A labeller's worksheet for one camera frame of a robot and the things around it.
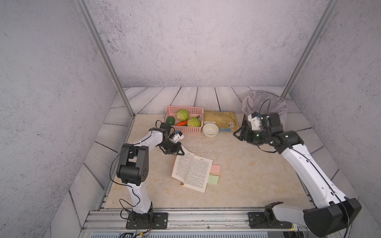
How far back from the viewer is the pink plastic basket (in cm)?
107

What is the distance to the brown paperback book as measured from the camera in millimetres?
832

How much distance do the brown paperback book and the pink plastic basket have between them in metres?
0.18
